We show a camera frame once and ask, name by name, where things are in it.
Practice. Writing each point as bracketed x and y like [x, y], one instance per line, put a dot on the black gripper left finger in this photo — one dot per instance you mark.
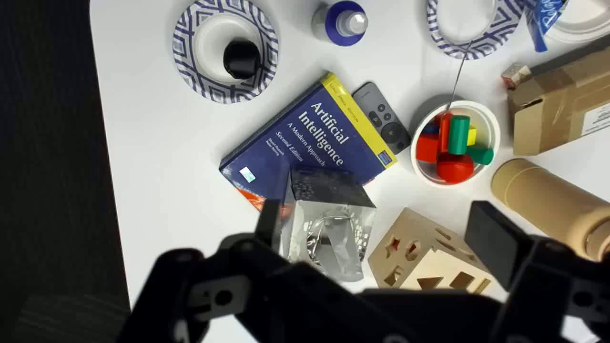
[211, 298]

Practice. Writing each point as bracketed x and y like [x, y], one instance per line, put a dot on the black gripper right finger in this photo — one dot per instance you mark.
[546, 287]

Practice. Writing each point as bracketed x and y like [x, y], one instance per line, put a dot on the wooden shape sorter cube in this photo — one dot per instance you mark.
[420, 254]

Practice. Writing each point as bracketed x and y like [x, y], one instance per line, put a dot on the grey cube tissue box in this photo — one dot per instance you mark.
[331, 222]

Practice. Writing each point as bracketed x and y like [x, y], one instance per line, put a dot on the red cube block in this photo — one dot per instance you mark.
[428, 148]

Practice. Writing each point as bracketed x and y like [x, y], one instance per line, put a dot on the small black object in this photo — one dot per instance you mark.
[241, 60]

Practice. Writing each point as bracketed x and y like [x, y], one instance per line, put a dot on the beige bottle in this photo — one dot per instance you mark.
[546, 203]

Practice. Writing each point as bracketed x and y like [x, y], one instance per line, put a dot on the small green block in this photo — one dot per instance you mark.
[481, 155]

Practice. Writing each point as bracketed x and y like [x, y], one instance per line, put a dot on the red cylinder block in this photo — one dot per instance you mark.
[455, 169]

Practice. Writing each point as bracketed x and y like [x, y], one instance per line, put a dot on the yellow block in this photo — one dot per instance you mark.
[472, 136]

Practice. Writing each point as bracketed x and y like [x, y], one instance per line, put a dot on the white bowl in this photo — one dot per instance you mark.
[487, 125]

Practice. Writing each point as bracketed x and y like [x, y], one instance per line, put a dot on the green cylinder block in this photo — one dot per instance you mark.
[459, 134]

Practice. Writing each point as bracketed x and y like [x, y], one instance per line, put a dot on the blue Artificial Intelligence book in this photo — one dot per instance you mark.
[306, 140]

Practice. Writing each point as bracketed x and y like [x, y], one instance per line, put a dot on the brown cardboard box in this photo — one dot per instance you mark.
[565, 96]

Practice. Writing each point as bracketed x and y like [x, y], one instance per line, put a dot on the small wooden block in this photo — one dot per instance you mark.
[516, 75]

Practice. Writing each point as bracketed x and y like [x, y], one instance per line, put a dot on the black remote control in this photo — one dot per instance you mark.
[382, 115]

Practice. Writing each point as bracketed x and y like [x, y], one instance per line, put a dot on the blue wrapper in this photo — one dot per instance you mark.
[541, 20]

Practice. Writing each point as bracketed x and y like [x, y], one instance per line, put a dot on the white plate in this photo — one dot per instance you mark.
[588, 20]

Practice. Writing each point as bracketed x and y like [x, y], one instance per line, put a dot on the purple spray bottle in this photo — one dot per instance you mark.
[344, 22]

